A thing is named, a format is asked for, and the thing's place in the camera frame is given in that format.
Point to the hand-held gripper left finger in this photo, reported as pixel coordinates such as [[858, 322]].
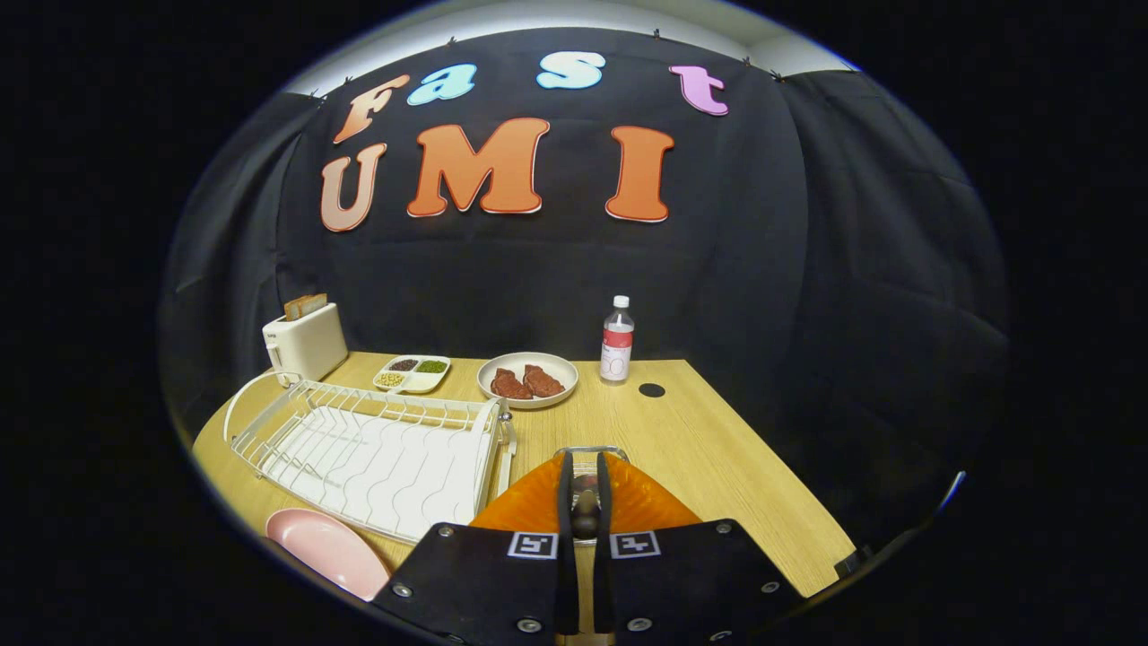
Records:
[[566, 502]]

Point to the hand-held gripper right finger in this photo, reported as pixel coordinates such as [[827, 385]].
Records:
[[604, 502]]

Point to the pink plate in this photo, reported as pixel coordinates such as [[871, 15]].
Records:
[[327, 547]]

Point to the white plate with meat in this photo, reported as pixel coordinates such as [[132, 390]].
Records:
[[529, 358]]

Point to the white divided dish with beans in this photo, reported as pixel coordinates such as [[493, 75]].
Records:
[[421, 383]]

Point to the black table grommet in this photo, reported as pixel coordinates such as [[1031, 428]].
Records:
[[652, 390]]

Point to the red meat piece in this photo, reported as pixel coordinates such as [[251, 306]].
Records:
[[509, 386], [544, 381]]

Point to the clear bottle with red label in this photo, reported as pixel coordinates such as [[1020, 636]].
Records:
[[616, 345]]

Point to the black table clamp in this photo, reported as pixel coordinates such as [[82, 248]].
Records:
[[852, 562]]

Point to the white toaster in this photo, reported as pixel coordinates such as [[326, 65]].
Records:
[[309, 345]]

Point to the toasted bread slice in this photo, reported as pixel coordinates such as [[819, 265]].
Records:
[[317, 302], [296, 308]]

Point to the black backdrop cloth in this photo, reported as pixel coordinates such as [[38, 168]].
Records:
[[852, 269]]

